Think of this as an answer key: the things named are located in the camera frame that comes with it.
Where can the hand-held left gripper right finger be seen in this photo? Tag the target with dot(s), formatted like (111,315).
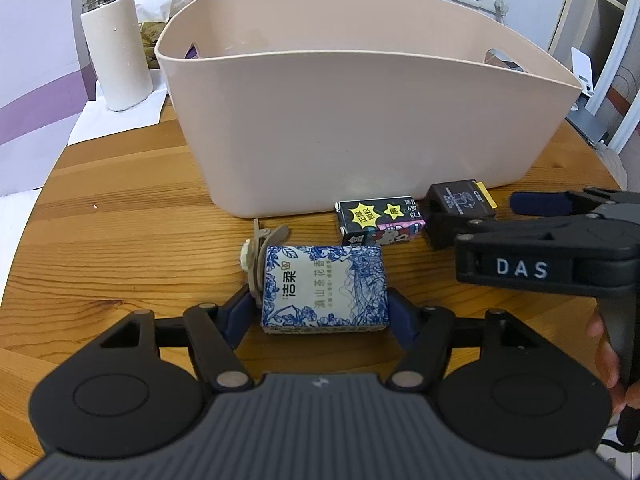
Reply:
(403,318)

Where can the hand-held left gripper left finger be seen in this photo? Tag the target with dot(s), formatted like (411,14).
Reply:
(239,316)

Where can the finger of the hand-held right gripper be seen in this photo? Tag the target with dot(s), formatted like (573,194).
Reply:
(450,232)
(545,203)

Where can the black box with yellow edge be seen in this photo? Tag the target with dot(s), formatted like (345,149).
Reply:
(462,197)

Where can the blue floral tissue pack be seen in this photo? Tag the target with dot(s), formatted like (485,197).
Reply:
(325,287)

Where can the person's right hand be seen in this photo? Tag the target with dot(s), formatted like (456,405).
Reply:
(607,355)

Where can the beige hair clip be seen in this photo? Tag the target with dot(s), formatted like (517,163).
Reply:
(257,257)

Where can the small black card box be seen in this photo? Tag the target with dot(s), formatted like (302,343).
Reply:
(377,220)

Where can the grey flat device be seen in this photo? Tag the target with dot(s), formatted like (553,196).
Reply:
(590,125)

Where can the beige plastic storage basket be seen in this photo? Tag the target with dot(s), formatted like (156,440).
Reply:
(350,105)

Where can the white power plug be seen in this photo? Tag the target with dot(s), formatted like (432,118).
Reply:
(500,7)

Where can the white paper sheet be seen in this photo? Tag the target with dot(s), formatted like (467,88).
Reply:
(120,120)

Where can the white thermos bottle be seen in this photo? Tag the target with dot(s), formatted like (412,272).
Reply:
(117,55)

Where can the yellow snack packet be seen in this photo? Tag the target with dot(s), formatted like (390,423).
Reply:
(150,40)

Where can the white shelf frame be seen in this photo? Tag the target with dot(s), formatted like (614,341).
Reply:
(620,55)

